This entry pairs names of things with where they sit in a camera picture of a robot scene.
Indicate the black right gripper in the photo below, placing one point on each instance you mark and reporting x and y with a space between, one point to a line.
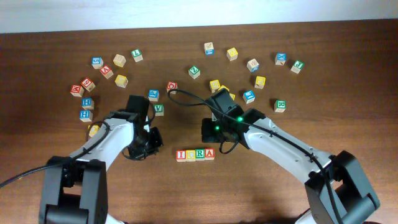
208 135

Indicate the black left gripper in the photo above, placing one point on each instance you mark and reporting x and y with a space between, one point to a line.
137 154

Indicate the red A block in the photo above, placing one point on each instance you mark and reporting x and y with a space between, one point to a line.
209 154

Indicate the green r block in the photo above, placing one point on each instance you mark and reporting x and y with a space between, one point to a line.
280 106
199 154

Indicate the red letter I block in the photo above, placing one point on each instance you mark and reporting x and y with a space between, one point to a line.
181 156

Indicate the yellow C block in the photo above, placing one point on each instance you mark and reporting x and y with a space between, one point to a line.
190 155

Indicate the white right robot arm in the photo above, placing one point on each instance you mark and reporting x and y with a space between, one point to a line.
337 188

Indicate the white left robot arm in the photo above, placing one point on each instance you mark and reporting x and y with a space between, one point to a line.
75 188

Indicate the green V block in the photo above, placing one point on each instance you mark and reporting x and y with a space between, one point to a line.
159 109

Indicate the yellow block cluster bottom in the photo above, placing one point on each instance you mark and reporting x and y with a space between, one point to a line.
232 96

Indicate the yellow block cluster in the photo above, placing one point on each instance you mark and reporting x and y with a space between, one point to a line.
223 87
214 85
232 96

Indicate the yellow block cluster middle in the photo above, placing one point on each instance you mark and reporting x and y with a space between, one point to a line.
223 87

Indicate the blue I block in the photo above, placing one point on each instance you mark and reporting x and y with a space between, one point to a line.
249 96

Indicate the yellow block cluster left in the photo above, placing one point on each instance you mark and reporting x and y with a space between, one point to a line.
214 85

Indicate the blue P block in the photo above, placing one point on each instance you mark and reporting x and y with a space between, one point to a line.
153 95

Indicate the yellow O block far left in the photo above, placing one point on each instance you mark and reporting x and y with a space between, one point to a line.
92 130

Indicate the yellow block right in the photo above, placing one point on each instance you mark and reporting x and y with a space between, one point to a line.
260 82

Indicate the green Z block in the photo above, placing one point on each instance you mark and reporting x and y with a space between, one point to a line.
194 72

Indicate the red O block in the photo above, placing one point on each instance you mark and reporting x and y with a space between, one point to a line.
171 86

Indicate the blue H block lower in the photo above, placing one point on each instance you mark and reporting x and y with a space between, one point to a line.
86 116

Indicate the blue h block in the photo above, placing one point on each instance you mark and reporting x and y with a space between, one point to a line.
86 116
87 104

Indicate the blue H block upper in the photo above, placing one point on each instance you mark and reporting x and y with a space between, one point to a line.
87 104

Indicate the blue D side block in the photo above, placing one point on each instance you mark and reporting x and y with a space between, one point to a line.
252 65

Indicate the yellow block top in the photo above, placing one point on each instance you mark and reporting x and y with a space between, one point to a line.
232 54

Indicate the red S block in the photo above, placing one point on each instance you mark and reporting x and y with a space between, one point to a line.
88 84

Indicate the red N block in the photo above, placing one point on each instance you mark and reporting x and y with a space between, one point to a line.
106 71

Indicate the blue side block top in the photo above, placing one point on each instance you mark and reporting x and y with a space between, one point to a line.
209 48

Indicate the red M block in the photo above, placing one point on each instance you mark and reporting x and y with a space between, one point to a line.
77 90

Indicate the plain wood block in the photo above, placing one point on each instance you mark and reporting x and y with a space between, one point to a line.
119 60

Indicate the green L block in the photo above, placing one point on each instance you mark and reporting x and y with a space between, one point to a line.
137 55

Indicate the blue S block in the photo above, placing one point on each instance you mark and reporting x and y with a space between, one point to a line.
97 62

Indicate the blue X block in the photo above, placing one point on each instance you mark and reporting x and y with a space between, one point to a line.
280 58

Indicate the green J block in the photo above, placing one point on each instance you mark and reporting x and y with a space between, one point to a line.
297 66

